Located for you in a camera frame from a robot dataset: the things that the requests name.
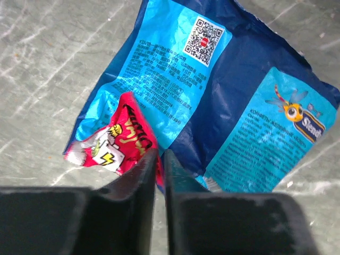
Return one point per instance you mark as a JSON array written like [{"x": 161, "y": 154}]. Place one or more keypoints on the small red crunch packet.
[{"x": 119, "y": 145}]

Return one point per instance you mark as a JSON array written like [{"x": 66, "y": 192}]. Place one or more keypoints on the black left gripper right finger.
[{"x": 204, "y": 222}]

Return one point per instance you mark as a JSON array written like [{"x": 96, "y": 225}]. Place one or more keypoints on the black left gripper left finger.
[{"x": 115, "y": 219}]

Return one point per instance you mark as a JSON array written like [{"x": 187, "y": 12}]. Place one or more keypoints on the blue snack bag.
[{"x": 234, "y": 102}]

